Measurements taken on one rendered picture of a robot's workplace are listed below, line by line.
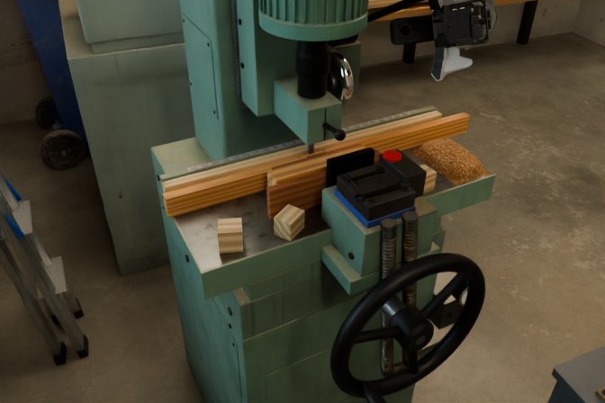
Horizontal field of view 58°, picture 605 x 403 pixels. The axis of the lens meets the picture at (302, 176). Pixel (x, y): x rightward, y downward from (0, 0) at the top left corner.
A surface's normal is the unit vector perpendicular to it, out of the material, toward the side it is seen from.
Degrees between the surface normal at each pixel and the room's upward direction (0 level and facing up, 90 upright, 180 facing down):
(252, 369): 90
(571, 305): 0
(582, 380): 0
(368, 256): 90
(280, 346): 90
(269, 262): 90
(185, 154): 0
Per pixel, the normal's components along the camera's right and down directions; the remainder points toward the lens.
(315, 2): 0.02, 0.56
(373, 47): 0.38, 0.52
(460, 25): -0.40, 0.29
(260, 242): 0.01, -0.83
